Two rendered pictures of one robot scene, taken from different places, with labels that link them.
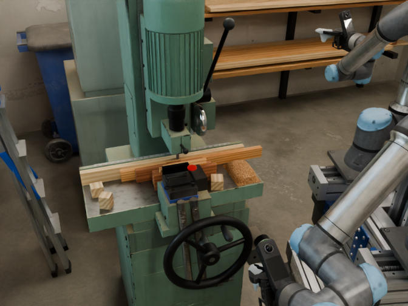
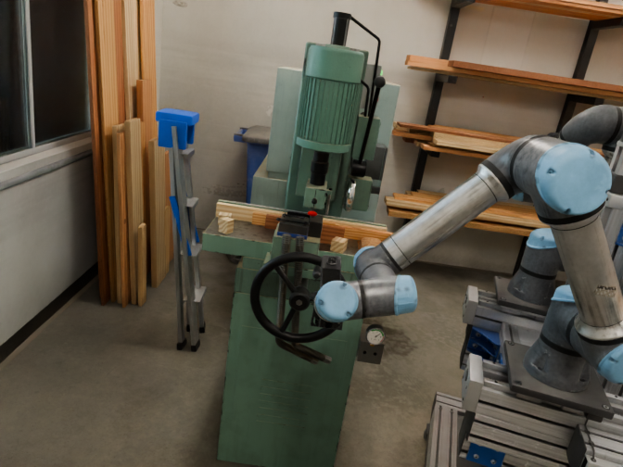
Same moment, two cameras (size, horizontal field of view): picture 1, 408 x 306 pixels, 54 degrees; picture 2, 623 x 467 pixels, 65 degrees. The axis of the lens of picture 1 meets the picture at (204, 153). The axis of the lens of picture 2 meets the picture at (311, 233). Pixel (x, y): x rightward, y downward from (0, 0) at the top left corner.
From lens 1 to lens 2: 62 cm
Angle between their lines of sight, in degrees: 22
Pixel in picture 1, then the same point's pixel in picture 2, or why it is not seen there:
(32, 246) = (172, 319)
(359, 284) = (385, 282)
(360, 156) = (524, 280)
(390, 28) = (571, 132)
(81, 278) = (202, 359)
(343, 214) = (404, 232)
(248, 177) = not seen: hidden behind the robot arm
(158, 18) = (313, 63)
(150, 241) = not seen: hidden behind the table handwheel
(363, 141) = (528, 261)
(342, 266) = (380, 271)
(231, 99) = (450, 259)
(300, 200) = not seen: hidden behind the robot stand
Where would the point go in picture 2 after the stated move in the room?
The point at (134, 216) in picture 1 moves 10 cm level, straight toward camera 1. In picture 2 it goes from (246, 248) to (236, 259)
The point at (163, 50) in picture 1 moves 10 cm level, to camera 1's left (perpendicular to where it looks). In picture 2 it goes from (312, 94) to (283, 88)
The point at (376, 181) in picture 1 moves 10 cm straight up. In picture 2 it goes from (444, 205) to (456, 157)
